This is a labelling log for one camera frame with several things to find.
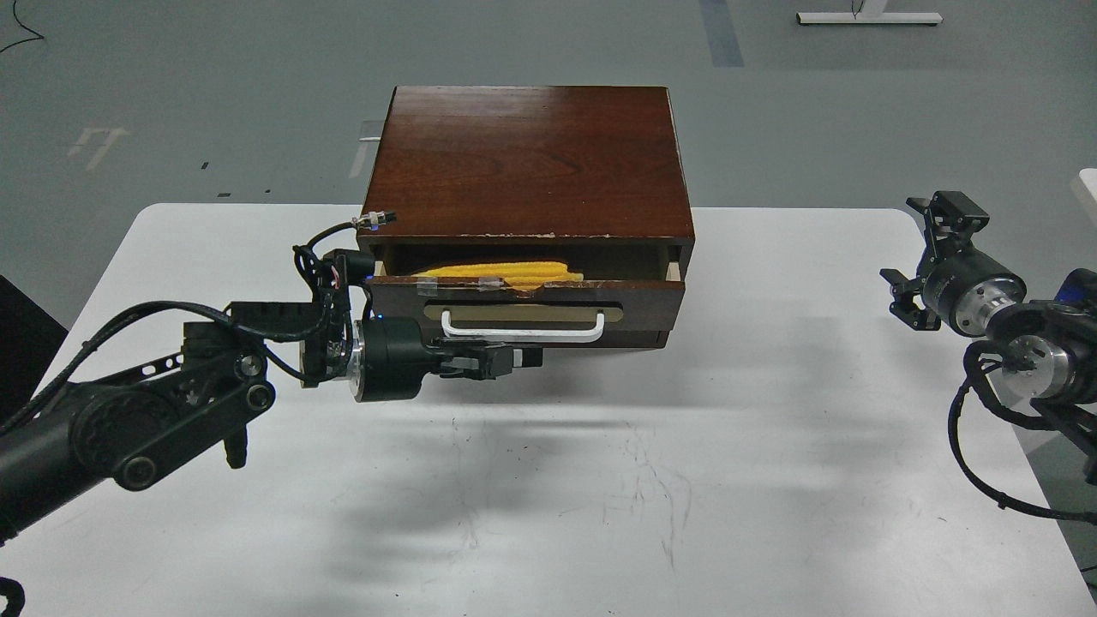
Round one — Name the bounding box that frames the dark wooden cabinet box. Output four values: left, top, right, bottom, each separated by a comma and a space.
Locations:
362, 85, 695, 251

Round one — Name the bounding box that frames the wooden drawer with white handle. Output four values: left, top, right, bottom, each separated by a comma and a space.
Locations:
367, 276, 686, 349

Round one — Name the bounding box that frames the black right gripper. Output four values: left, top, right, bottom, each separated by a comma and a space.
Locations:
880, 190, 1028, 337

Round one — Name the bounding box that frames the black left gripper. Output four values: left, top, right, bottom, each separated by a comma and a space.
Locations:
350, 317, 544, 403

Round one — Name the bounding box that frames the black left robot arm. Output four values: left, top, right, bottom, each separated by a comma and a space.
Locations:
1, 211, 543, 540

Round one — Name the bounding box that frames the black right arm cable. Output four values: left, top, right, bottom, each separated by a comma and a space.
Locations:
947, 339, 1097, 525

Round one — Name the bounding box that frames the black floor cable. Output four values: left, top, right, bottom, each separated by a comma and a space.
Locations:
0, 0, 44, 52

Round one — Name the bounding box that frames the white table base far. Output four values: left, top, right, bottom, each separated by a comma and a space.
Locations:
795, 1, 945, 27

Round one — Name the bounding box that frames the yellow toy corn cob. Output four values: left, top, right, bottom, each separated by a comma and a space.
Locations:
414, 261, 584, 291

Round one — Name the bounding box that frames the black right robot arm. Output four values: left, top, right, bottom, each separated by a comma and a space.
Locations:
880, 190, 1094, 483

